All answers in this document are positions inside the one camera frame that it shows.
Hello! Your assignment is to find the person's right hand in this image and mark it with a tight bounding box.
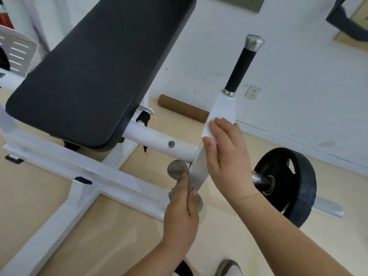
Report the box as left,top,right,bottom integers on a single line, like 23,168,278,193
202,117,261,203

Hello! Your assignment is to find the person's left hand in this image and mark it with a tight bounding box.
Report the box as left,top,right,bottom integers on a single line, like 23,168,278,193
160,173,200,257

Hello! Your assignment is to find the grey cleaning cloth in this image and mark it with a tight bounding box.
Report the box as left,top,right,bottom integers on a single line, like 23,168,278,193
167,159,204,214

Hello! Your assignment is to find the person's right forearm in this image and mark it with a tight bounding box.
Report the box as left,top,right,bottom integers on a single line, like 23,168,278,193
234,192,356,276

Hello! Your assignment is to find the person's left forearm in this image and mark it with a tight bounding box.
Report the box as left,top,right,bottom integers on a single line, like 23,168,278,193
122,239,191,276

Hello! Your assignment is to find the brown foam roller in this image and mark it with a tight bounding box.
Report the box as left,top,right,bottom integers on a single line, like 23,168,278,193
158,94,210,123

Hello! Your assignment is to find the person's black shoe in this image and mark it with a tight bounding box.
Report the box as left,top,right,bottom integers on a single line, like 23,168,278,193
174,260,194,276

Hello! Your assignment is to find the person's grey white shoe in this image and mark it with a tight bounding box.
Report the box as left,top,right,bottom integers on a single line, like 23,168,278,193
214,259,244,276

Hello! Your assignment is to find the black padded bench cushion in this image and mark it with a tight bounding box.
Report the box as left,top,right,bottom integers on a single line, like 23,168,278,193
5,0,198,153

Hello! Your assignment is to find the wooden board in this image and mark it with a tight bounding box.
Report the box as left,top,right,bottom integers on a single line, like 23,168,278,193
333,0,368,51

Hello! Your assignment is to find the white perforated plate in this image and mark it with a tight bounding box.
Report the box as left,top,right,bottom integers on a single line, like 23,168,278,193
0,25,39,77

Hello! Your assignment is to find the small black weight plate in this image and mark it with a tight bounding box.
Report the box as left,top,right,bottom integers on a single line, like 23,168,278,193
0,47,11,73

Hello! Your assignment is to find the white wall socket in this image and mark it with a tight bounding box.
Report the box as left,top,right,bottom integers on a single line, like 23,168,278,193
245,85,262,100

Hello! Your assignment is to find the white gym machine frame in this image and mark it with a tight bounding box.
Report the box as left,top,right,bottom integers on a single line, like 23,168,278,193
0,69,202,276

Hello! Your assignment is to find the dark grey strap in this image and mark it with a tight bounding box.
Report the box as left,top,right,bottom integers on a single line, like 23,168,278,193
325,0,368,42

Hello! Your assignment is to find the white upright post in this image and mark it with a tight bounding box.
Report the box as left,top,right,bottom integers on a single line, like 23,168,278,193
27,0,53,53

